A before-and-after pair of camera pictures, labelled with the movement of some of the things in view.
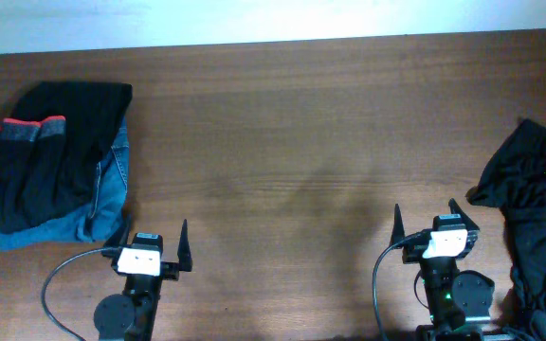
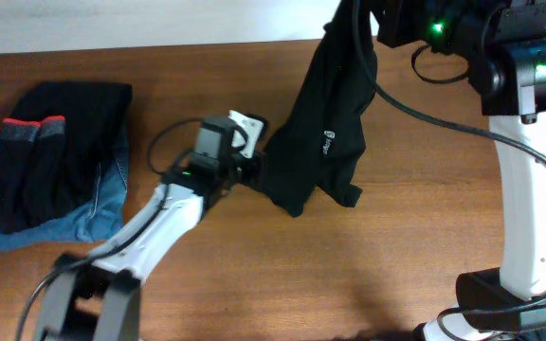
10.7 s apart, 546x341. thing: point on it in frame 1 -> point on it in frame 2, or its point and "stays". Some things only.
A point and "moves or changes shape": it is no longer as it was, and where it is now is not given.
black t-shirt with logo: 533,182 moves or changes shape
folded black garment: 94,113 stays
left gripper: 171,269 -> 252,169
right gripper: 414,252 -> 404,21
